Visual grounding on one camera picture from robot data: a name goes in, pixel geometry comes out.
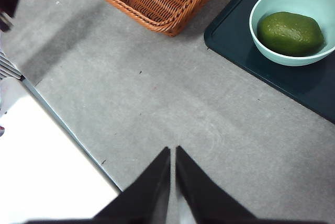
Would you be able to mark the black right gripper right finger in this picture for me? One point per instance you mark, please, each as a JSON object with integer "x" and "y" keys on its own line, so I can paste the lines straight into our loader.
{"x": 209, "y": 200}

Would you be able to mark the green avocado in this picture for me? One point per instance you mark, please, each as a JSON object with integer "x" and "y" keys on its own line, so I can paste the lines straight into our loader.
{"x": 290, "y": 34}

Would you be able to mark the teal ceramic bowl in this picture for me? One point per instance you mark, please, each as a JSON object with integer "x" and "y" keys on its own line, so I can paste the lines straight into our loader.
{"x": 264, "y": 1}

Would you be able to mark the dark rectangular tray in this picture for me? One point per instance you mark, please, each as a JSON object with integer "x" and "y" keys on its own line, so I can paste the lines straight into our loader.
{"x": 235, "y": 43}

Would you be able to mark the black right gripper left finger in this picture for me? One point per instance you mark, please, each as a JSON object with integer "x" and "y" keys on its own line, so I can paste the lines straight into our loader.
{"x": 144, "y": 197}

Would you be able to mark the brown woven wicker basket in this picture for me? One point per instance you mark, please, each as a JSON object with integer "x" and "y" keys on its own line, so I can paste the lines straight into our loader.
{"x": 151, "y": 1}

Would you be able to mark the grey ribbed metal mount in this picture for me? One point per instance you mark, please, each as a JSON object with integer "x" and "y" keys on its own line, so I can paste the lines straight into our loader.
{"x": 9, "y": 68}

